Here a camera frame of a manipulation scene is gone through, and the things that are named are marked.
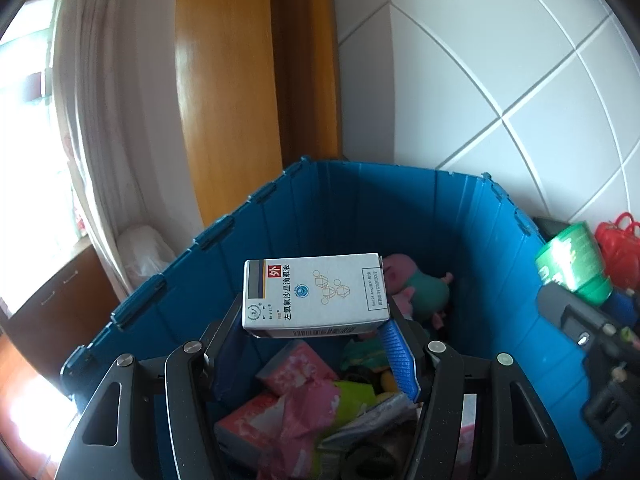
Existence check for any white medicine box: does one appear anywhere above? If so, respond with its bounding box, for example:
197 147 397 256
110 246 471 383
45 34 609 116
242 252 390 338

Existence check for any white blue wipes packet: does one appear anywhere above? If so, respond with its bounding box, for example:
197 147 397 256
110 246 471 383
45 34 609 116
318 392 418 452

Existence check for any pink tissue pack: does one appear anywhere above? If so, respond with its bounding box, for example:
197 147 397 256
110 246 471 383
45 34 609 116
256 340 338 396

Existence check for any red plastic toy suitcase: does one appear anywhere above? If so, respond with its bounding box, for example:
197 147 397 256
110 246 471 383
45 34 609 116
596 211 640 290

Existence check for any black gift box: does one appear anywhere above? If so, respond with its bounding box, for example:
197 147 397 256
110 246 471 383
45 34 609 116
533 217 570 243

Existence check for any blue plastic storage crate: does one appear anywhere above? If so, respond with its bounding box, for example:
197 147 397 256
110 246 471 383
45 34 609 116
60 159 602 479

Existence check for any green teal pig plush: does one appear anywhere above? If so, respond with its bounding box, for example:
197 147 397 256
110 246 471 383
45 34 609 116
383 254 454 330

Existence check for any white curtain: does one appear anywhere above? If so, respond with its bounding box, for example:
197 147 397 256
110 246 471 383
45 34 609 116
52 0 206 261

